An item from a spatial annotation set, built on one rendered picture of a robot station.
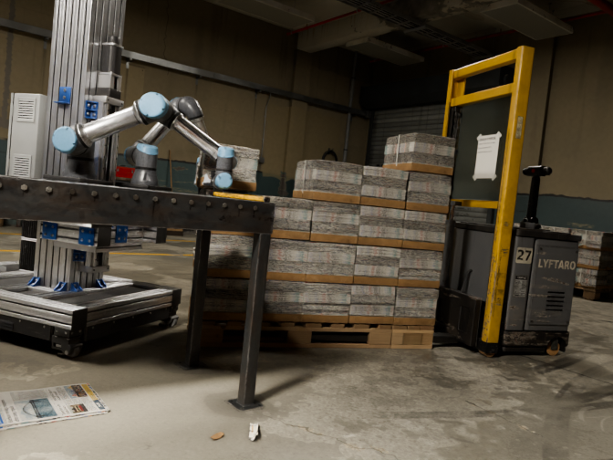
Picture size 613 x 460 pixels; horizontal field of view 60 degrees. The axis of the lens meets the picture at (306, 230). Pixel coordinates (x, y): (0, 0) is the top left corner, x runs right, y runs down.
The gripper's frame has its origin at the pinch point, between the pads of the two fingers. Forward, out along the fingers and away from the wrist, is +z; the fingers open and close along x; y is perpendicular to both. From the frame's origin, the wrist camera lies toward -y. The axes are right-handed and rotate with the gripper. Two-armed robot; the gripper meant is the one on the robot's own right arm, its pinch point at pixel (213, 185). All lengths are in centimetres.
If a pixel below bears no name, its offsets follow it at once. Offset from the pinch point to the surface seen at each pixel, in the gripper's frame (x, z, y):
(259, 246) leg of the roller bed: -9, -77, -22
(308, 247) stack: -56, 5, -28
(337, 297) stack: -77, 5, -55
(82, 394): 49, -66, -84
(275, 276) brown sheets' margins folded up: -39, 4, -45
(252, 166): -19.3, 3.3, 12.4
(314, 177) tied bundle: -56, 8, 11
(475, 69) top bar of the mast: -167, 35, 96
